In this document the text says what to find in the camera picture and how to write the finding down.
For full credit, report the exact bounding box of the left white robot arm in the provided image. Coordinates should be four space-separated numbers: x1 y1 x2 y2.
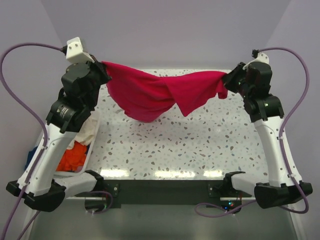
6 61 111 212

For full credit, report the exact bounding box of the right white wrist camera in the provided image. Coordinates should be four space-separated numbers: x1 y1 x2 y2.
242 49 270 70

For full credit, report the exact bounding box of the white laundry basket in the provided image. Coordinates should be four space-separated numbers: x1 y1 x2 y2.
53 112 101 180

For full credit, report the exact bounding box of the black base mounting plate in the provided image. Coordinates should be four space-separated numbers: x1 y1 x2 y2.
80 180 250 212

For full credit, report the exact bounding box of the magenta t shirt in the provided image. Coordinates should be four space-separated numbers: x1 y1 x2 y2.
104 62 228 123

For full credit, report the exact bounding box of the orange t shirt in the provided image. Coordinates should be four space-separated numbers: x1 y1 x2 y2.
56 141 88 172

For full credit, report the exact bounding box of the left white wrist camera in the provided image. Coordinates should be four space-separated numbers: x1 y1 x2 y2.
62 37 95 64

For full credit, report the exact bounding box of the blue t shirt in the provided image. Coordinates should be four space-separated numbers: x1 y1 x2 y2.
24 146 38 170

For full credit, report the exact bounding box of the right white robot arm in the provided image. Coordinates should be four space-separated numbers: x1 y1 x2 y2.
222 61 313 209

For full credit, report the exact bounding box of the cream t shirt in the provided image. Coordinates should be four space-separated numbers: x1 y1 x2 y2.
74 111 100 146

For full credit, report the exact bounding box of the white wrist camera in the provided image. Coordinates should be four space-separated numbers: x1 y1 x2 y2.
242 49 270 70
62 37 95 64

